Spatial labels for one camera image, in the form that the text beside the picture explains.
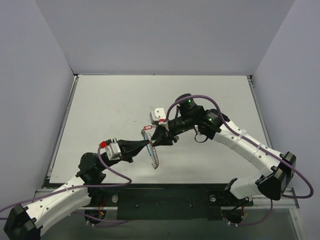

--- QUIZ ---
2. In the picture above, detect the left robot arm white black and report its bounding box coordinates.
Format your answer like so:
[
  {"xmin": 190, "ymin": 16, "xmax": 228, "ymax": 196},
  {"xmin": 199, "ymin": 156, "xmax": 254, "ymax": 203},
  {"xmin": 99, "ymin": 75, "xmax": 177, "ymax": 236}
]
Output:
[{"xmin": 3, "ymin": 139, "xmax": 150, "ymax": 240}]

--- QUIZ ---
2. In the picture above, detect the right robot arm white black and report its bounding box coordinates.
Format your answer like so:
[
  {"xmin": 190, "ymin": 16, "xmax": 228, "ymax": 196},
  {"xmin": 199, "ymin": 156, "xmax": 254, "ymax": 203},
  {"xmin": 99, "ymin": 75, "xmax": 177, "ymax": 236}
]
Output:
[{"xmin": 149, "ymin": 93, "xmax": 297, "ymax": 205}]

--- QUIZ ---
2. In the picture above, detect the red tag key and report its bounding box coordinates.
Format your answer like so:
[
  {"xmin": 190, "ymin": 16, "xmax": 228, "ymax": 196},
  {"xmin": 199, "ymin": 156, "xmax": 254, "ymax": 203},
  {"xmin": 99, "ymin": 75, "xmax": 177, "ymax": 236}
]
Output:
[{"xmin": 143, "ymin": 124, "xmax": 154, "ymax": 131}]

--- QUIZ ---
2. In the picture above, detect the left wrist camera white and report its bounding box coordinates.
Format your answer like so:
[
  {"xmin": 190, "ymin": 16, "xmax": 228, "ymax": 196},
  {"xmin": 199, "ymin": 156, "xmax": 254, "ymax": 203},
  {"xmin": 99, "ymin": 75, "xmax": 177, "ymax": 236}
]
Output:
[{"xmin": 99, "ymin": 138, "xmax": 122, "ymax": 161}]

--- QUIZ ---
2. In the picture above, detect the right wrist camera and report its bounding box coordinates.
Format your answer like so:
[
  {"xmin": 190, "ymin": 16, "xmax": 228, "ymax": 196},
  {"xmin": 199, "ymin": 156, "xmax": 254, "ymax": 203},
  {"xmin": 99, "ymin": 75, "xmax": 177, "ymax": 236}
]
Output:
[{"xmin": 149, "ymin": 107, "xmax": 166, "ymax": 126}]

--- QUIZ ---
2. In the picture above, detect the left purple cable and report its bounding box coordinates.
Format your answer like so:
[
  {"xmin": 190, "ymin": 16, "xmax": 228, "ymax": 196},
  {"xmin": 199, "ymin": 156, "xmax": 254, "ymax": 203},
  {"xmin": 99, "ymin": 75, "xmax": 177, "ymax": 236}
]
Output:
[{"xmin": 0, "ymin": 146, "xmax": 133, "ymax": 228}]

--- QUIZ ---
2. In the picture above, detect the purple cable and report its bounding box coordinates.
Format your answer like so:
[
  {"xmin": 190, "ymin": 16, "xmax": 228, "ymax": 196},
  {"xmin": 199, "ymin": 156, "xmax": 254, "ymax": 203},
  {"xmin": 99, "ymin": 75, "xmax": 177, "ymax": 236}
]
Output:
[
  {"xmin": 0, "ymin": 146, "xmax": 133, "ymax": 228},
  {"xmin": 165, "ymin": 94, "xmax": 315, "ymax": 227}
]

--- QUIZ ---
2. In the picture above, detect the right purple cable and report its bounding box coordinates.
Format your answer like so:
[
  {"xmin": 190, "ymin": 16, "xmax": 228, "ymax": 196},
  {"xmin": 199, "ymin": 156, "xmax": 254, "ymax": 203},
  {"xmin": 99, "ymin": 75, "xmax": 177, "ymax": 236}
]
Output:
[{"xmin": 165, "ymin": 94, "xmax": 315, "ymax": 227}]

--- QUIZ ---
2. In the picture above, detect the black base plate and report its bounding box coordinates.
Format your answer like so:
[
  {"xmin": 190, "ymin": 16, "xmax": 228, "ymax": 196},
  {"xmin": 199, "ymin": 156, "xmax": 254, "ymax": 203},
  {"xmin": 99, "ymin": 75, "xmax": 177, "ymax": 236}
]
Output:
[{"xmin": 82, "ymin": 183, "xmax": 253, "ymax": 224}]

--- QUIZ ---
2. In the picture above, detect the aluminium rail frame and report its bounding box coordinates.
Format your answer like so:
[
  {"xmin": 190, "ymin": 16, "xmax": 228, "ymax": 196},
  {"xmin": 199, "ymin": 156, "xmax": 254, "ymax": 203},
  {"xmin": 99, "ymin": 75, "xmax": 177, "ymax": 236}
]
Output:
[{"xmin": 22, "ymin": 75, "xmax": 296, "ymax": 240}]

